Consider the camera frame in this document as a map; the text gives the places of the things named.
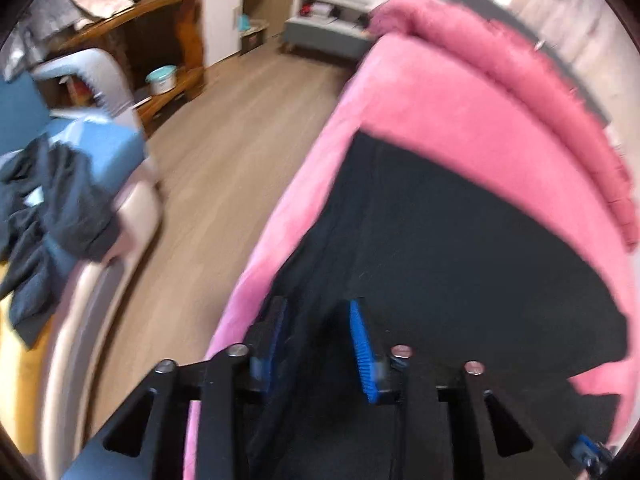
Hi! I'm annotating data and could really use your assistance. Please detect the wooden desk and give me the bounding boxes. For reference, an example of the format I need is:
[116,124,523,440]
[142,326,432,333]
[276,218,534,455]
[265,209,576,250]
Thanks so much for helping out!
[55,0,208,131]

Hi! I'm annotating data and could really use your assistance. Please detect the teal lidded pot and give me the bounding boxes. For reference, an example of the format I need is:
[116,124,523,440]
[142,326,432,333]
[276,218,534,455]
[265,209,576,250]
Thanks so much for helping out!
[145,65,178,96]

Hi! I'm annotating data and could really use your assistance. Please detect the dark pink comforter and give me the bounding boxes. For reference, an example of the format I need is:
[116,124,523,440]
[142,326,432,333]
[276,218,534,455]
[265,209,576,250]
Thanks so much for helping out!
[367,0,640,253]

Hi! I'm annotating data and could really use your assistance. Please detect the small box with teal item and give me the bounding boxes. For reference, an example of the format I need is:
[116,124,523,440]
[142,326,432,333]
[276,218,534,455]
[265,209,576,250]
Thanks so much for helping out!
[239,14,268,56]

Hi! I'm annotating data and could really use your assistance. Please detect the pink bed sheet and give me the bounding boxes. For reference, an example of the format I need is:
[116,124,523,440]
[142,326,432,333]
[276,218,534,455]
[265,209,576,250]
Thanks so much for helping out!
[182,35,640,480]

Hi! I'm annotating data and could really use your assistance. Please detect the grey cloth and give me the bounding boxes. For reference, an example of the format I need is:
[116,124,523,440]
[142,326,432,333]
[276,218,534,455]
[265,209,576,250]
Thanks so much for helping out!
[15,0,76,51]

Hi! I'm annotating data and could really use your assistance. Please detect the white and grey nightstand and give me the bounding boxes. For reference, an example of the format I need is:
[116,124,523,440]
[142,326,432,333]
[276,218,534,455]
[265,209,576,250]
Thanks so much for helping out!
[282,0,376,56]

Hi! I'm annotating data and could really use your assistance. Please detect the black pants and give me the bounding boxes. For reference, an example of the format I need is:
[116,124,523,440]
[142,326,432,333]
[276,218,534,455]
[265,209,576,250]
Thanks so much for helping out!
[245,129,630,480]

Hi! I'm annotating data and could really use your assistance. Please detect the patterned curtain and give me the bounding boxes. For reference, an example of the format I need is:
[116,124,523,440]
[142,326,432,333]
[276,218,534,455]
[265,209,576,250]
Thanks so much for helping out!
[440,0,640,126]

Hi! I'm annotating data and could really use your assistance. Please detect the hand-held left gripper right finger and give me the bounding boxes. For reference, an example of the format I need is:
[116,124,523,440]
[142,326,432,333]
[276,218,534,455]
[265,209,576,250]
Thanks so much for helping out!
[348,299,578,480]

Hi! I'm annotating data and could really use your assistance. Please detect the blue and cream sofa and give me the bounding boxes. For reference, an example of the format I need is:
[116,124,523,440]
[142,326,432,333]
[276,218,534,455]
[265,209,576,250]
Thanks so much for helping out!
[0,47,166,480]

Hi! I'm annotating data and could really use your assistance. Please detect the dark grey sweatshirt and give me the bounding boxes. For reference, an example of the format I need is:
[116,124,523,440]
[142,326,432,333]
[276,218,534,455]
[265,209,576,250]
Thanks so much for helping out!
[0,135,121,351]

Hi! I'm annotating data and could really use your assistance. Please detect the white cabinet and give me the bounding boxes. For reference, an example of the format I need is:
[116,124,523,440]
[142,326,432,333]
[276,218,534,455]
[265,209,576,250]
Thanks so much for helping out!
[202,0,246,68]

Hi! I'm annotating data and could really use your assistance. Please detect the yellow blanket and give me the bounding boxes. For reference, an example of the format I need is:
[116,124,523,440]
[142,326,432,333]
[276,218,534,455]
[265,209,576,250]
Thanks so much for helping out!
[0,260,56,451]

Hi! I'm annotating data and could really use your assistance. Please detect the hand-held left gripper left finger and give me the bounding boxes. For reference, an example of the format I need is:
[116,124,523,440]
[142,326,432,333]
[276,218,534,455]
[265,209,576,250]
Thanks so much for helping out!
[62,296,291,480]

